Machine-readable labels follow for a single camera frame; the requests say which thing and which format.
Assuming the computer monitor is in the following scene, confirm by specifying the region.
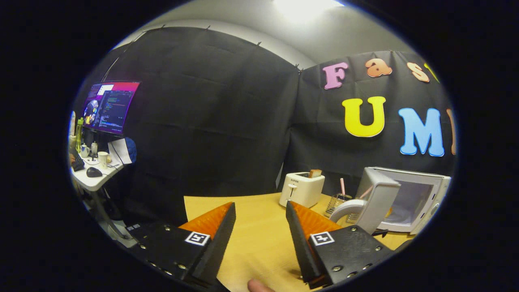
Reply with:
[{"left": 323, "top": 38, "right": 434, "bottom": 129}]
[{"left": 82, "top": 81, "right": 141, "bottom": 135}]

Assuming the green drink bottle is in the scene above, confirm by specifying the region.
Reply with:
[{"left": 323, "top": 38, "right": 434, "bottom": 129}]
[{"left": 75, "top": 118, "right": 84, "bottom": 152}]

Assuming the wire basket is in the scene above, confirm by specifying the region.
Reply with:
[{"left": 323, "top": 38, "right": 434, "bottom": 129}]
[{"left": 324, "top": 194, "right": 353, "bottom": 217}]

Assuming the white side desk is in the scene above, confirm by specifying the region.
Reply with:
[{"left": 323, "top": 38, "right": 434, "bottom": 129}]
[{"left": 70, "top": 154, "right": 126, "bottom": 240}]

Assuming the white paper sheet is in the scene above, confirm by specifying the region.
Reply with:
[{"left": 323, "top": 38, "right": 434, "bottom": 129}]
[{"left": 108, "top": 138, "right": 133, "bottom": 165}]

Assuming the white microwave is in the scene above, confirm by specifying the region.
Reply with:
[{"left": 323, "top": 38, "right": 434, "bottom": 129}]
[{"left": 329, "top": 167, "right": 451, "bottom": 236}]

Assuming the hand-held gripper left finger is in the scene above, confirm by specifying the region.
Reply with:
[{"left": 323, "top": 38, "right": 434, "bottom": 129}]
[{"left": 130, "top": 202, "right": 236, "bottom": 286}]

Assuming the white toaster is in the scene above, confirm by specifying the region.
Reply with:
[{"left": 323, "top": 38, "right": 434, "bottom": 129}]
[{"left": 279, "top": 172, "right": 325, "bottom": 208}]

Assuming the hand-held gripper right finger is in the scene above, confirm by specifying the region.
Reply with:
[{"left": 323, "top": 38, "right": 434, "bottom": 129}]
[{"left": 286, "top": 200, "right": 394, "bottom": 289}]

